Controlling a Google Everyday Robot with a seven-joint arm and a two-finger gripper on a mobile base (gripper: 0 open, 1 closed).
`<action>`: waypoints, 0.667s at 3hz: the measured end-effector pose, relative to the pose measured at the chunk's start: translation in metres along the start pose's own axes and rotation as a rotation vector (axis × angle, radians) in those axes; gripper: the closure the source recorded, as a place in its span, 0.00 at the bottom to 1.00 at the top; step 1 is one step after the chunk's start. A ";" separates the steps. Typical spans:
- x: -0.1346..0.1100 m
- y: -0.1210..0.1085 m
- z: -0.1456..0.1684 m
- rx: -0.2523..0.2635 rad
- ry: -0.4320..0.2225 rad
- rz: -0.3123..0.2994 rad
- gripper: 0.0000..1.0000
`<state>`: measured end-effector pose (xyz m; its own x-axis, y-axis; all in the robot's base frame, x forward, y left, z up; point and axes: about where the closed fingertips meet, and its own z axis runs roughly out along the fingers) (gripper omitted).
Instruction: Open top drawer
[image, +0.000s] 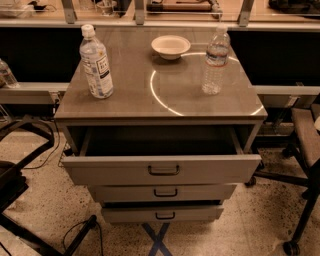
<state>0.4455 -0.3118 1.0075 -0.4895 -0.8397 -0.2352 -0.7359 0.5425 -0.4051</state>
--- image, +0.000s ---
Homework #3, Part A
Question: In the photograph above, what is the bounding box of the clear plastic water bottle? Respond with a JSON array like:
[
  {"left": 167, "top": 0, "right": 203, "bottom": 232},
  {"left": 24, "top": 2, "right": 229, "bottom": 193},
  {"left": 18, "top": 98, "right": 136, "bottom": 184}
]
[{"left": 202, "top": 24, "right": 231, "bottom": 95}]

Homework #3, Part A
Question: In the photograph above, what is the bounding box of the black office chair right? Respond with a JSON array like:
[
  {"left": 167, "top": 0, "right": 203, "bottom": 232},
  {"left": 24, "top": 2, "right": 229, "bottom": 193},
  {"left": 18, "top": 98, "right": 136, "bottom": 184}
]
[{"left": 246, "top": 95, "right": 320, "bottom": 256}]

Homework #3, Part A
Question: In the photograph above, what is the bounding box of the grey bottom drawer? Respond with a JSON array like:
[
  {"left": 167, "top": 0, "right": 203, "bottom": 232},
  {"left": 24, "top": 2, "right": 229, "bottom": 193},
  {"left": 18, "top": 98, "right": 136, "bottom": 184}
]
[{"left": 101, "top": 200, "right": 223, "bottom": 223}]

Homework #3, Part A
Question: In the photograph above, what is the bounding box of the black floor cable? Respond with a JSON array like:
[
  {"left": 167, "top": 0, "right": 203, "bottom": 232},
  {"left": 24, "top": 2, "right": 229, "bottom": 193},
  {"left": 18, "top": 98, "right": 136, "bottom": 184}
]
[{"left": 23, "top": 99, "right": 63, "bottom": 170}]

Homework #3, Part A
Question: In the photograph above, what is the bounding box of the labelled plastic water bottle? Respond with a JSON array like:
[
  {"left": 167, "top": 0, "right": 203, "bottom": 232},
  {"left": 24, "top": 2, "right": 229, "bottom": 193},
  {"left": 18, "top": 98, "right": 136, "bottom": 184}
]
[{"left": 79, "top": 24, "right": 113, "bottom": 99}]

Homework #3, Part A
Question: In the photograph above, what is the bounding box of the grey drawer cabinet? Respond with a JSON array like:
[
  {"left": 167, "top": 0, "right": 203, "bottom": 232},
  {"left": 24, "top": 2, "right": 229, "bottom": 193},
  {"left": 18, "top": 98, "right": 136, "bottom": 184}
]
[{"left": 55, "top": 27, "right": 267, "bottom": 209}]

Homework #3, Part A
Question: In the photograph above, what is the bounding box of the black chair base left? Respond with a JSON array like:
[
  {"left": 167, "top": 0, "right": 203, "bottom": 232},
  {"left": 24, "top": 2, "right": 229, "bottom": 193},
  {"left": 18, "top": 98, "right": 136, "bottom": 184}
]
[{"left": 0, "top": 115, "right": 97, "bottom": 256}]

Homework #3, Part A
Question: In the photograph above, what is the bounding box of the grey top drawer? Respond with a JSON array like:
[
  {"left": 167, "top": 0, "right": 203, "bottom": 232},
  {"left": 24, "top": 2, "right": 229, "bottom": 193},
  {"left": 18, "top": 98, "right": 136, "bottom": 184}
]
[{"left": 62, "top": 126, "right": 260, "bottom": 186}]

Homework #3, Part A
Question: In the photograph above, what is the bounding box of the grey middle drawer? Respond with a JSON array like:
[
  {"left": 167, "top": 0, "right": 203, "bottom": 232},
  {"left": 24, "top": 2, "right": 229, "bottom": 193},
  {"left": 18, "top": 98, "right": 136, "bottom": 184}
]
[{"left": 88, "top": 184, "right": 236, "bottom": 203}]

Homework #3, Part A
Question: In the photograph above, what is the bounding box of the grey drawer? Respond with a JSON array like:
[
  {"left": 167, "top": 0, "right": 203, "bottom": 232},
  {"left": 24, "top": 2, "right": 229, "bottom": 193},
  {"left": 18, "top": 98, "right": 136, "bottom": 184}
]
[
  {"left": 101, "top": 200, "right": 223, "bottom": 223},
  {"left": 62, "top": 126, "right": 260, "bottom": 186},
  {"left": 88, "top": 184, "right": 236, "bottom": 203}
]

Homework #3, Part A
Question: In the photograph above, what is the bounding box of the white paper bowl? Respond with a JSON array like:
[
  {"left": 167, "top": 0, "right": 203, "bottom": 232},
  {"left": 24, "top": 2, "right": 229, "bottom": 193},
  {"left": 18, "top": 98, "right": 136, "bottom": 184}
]
[{"left": 151, "top": 35, "right": 191, "bottom": 60}]

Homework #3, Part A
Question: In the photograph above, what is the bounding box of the water bottle at left edge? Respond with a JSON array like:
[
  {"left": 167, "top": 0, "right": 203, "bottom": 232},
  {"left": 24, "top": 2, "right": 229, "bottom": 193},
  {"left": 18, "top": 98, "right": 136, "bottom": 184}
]
[{"left": 0, "top": 59, "right": 20, "bottom": 88}]

